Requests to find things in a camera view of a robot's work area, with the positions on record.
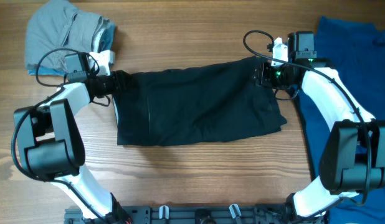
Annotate folded blue jeans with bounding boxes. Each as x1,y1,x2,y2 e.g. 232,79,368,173
25,19,115,76

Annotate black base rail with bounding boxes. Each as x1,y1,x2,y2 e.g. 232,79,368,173
63,203,327,224

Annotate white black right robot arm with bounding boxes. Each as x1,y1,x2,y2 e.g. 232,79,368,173
254,58,385,223

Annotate dark blue garment pile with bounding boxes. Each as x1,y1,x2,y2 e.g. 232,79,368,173
295,17,385,223

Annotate folded grey jeans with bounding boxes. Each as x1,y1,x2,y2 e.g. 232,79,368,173
25,0,112,54

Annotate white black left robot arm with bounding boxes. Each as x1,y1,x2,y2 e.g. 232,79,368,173
11,70,132,223

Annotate black shorts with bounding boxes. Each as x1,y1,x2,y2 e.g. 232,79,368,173
113,57,287,146

